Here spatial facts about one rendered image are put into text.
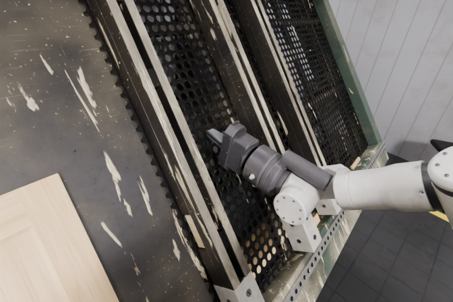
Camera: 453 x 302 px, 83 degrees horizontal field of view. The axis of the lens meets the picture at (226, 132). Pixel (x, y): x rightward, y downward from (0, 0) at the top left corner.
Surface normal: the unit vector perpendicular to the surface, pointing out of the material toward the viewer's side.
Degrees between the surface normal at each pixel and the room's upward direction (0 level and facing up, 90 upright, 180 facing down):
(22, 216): 53
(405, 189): 73
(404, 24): 90
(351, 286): 0
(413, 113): 90
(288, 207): 89
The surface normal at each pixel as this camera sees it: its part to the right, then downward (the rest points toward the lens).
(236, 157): -0.64, 0.32
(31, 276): 0.66, -0.23
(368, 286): 0.09, -0.87
